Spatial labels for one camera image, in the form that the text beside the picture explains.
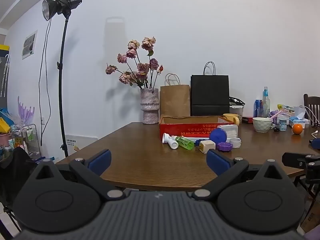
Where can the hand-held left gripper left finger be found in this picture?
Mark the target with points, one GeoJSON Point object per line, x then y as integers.
{"type": "Point", "coordinates": [100, 162]}

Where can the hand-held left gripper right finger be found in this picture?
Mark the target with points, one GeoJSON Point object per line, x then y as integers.
{"type": "Point", "coordinates": [218, 162]}

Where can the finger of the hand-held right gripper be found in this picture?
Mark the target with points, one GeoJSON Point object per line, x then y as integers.
{"type": "Point", "coordinates": [293, 159]}

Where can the purple screw lid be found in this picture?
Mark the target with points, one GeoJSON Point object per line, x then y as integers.
{"type": "Point", "coordinates": [224, 146]}

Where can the white charger plug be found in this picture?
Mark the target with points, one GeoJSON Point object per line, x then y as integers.
{"type": "Point", "coordinates": [207, 147]}

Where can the white round jar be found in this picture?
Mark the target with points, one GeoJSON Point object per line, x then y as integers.
{"type": "Point", "coordinates": [235, 143]}

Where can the blue round lid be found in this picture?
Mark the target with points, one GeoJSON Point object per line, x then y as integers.
{"type": "Point", "coordinates": [218, 135]}

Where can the small blue plastic piece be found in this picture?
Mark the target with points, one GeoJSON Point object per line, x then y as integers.
{"type": "Point", "coordinates": [200, 142]}

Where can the white rectangular plastic container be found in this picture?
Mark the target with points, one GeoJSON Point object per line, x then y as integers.
{"type": "Point", "coordinates": [231, 130]}

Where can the green plastic bottle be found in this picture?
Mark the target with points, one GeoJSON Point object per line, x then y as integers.
{"type": "Point", "coordinates": [186, 143]}

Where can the red cardboard box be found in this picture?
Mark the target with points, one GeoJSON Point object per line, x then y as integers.
{"type": "Point", "coordinates": [185, 128]}

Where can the white spray bottle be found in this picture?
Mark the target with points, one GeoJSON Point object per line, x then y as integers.
{"type": "Point", "coordinates": [171, 142]}

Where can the white calendar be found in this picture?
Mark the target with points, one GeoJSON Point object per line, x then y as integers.
{"type": "Point", "coordinates": [82, 142]}

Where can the dark blue device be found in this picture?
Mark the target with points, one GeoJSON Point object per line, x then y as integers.
{"type": "Point", "coordinates": [315, 143]}

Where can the orange fruit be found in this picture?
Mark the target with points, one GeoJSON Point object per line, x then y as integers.
{"type": "Point", "coordinates": [297, 129]}

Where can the white blue tissue pack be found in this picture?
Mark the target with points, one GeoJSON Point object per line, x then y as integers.
{"type": "Point", "coordinates": [300, 116]}

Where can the white ceramic bowl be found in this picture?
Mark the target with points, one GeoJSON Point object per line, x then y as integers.
{"type": "Point", "coordinates": [262, 125]}

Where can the yellow mug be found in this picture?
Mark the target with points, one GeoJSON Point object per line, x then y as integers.
{"type": "Point", "coordinates": [233, 118]}

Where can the pink spoon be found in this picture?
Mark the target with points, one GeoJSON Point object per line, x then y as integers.
{"type": "Point", "coordinates": [276, 115]}

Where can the purple plastic bag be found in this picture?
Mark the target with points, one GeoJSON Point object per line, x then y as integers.
{"type": "Point", "coordinates": [273, 113]}

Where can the small red box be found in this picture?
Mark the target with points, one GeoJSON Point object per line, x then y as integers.
{"type": "Point", "coordinates": [247, 120]}

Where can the clear food container black lid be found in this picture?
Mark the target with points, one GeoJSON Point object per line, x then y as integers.
{"type": "Point", "coordinates": [237, 111]}

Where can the dark wooden chair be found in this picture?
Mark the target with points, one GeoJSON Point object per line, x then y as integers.
{"type": "Point", "coordinates": [311, 105]}

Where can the clear glass bottle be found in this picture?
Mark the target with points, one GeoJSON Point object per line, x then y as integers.
{"type": "Point", "coordinates": [266, 103]}

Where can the brown cardboard carton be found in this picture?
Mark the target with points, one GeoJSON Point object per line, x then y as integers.
{"type": "Point", "coordinates": [311, 220]}

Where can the blue drink can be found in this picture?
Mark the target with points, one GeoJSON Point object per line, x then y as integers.
{"type": "Point", "coordinates": [257, 108]}

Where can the black paper bag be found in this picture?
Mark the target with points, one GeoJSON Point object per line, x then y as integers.
{"type": "Point", "coordinates": [210, 92]}

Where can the pink mottled ceramic vase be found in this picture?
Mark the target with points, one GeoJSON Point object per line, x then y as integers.
{"type": "Point", "coordinates": [149, 107]}

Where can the brown paper bag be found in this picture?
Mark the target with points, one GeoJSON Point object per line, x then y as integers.
{"type": "Point", "coordinates": [175, 100]}

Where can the black light stand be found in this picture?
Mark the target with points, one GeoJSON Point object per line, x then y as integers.
{"type": "Point", "coordinates": [61, 80]}

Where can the pink bucket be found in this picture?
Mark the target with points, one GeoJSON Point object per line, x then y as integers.
{"type": "Point", "coordinates": [5, 138]}

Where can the yellow bag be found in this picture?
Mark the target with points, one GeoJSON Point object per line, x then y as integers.
{"type": "Point", "coordinates": [5, 126]}

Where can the dried pink rose bouquet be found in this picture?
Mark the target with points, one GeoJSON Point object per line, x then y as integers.
{"type": "Point", "coordinates": [143, 68]}

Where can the black tripod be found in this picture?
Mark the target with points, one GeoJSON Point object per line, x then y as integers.
{"type": "Point", "coordinates": [10, 217]}

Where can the black studio light head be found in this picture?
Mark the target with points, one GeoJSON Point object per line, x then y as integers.
{"type": "Point", "coordinates": [65, 3]}

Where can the purple flower wall decoration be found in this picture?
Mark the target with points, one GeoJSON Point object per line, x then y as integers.
{"type": "Point", "coordinates": [25, 112]}

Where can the wall poster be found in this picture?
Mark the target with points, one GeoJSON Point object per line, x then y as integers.
{"type": "Point", "coordinates": [29, 44]}

